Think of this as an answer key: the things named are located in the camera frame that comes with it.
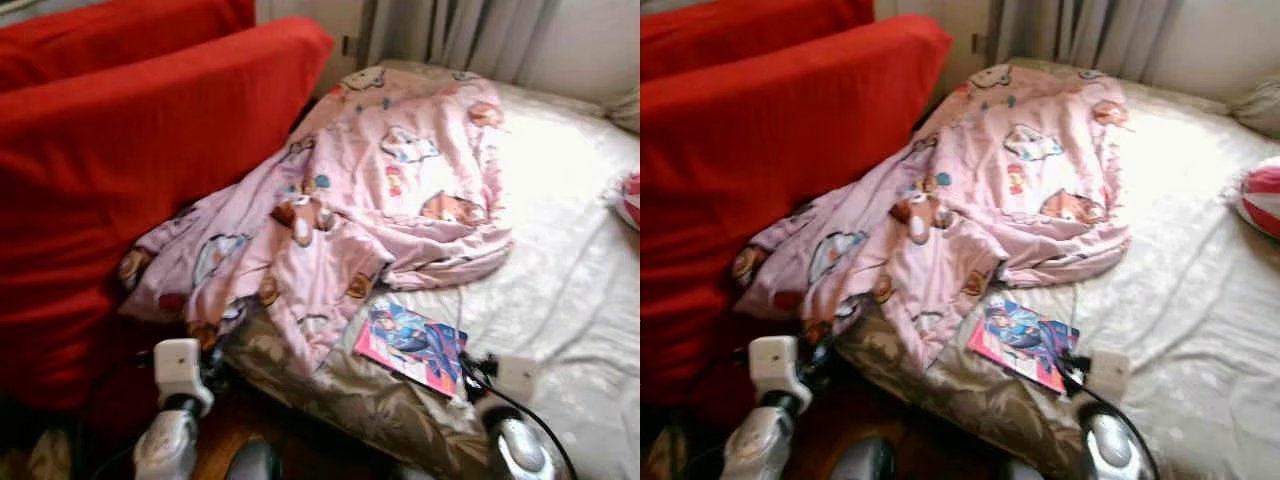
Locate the colourful comic book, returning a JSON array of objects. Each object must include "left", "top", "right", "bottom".
[
  {"left": 965, "top": 295, "right": 1081, "bottom": 394},
  {"left": 352, "top": 298, "right": 469, "bottom": 399}
]

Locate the brown cardboard piece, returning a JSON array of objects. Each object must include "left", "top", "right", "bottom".
[
  {"left": 645, "top": 420, "right": 691, "bottom": 480},
  {"left": 25, "top": 425, "right": 76, "bottom": 480}
]

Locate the white floral bed sheet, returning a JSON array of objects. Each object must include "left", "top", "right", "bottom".
[
  {"left": 835, "top": 55, "right": 1280, "bottom": 480},
  {"left": 220, "top": 60, "right": 640, "bottom": 480}
]

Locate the grey curtain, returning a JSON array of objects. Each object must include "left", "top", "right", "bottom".
[
  {"left": 355, "top": 0, "right": 561, "bottom": 86},
  {"left": 985, "top": 0, "right": 1181, "bottom": 81}
]

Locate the large red fabric cushion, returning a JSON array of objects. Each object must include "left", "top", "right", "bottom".
[
  {"left": 0, "top": 15, "right": 336, "bottom": 411},
  {"left": 640, "top": 12, "right": 953, "bottom": 421}
]

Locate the pink cartoon print blanket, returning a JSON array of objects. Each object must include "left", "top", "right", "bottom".
[
  {"left": 115, "top": 65, "right": 516, "bottom": 376},
  {"left": 730, "top": 62, "right": 1133, "bottom": 376}
]

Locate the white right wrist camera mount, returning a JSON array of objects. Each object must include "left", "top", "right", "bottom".
[
  {"left": 1085, "top": 350, "right": 1131, "bottom": 403},
  {"left": 492, "top": 353, "right": 541, "bottom": 406}
]

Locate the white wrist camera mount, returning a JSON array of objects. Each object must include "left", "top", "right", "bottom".
[
  {"left": 1085, "top": 350, "right": 1131, "bottom": 403},
  {"left": 748, "top": 335, "right": 813, "bottom": 416},
  {"left": 492, "top": 353, "right": 541, "bottom": 406},
  {"left": 152, "top": 338, "right": 216, "bottom": 416}
]

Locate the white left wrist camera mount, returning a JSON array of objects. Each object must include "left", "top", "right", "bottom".
[
  {"left": 748, "top": 335, "right": 813, "bottom": 416},
  {"left": 152, "top": 338, "right": 216, "bottom": 416}
]

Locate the red white blue star bolster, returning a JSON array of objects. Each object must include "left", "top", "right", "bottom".
[
  {"left": 615, "top": 170, "right": 640, "bottom": 231},
  {"left": 1232, "top": 155, "right": 1280, "bottom": 241}
]

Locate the grey left robot leg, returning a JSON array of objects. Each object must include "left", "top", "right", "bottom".
[
  {"left": 225, "top": 440, "right": 283, "bottom": 480},
  {"left": 830, "top": 435, "right": 896, "bottom": 480}
]

